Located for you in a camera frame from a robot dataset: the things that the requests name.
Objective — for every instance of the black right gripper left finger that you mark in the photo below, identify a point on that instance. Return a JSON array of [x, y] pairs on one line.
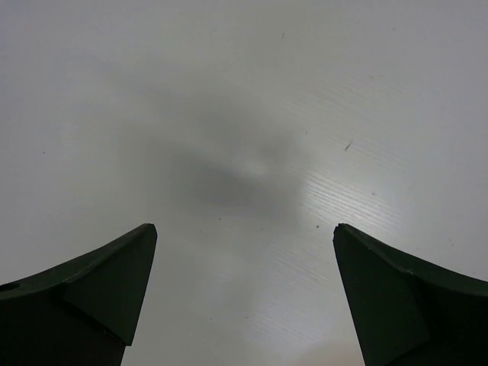
[[82, 312]]

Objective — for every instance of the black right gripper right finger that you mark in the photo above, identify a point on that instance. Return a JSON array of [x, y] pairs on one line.
[[407, 311]]

